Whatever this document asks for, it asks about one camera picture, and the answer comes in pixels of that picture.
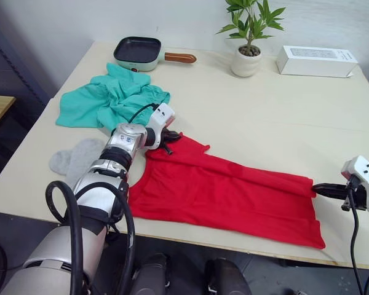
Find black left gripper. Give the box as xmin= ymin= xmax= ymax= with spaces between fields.
xmin=159 ymin=127 xmax=183 ymax=156

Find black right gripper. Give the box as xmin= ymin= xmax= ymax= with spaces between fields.
xmin=312 ymin=175 xmax=369 ymax=211

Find red t-shirt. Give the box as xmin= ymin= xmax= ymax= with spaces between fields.
xmin=127 ymin=132 xmax=327 ymax=250

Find grey sock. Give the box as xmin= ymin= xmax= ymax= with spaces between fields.
xmin=49 ymin=146 xmax=81 ymax=176
xmin=66 ymin=138 xmax=108 ymax=191

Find teal green shorts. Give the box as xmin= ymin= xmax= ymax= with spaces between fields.
xmin=55 ymin=63 xmax=172 ymax=132

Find green plant in white pot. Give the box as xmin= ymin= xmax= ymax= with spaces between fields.
xmin=215 ymin=0 xmax=286 ymax=78

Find white cardboard box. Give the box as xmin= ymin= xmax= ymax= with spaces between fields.
xmin=276 ymin=45 xmax=359 ymax=79

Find dark rounded shape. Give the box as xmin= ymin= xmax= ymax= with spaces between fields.
xmin=204 ymin=258 xmax=253 ymax=295
xmin=130 ymin=252 xmax=170 ymax=295

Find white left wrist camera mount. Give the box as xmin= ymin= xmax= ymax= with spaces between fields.
xmin=146 ymin=103 xmax=176 ymax=136

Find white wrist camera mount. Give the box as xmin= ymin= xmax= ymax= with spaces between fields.
xmin=146 ymin=103 xmax=176 ymax=136
xmin=340 ymin=155 xmax=369 ymax=213

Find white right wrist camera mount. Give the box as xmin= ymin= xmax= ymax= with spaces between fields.
xmin=340 ymin=155 xmax=369 ymax=213

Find thin black left wrist cable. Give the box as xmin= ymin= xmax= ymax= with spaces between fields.
xmin=127 ymin=103 xmax=159 ymax=124

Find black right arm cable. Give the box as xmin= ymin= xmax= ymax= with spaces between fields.
xmin=340 ymin=181 xmax=369 ymax=295

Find mint electric skillet wooden handle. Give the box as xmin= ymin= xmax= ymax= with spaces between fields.
xmin=113 ymin=36 xmax=198 ymax=73

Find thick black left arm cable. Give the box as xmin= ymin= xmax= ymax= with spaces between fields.
xmin=45 ymin=180 xmax=137 ymax=295

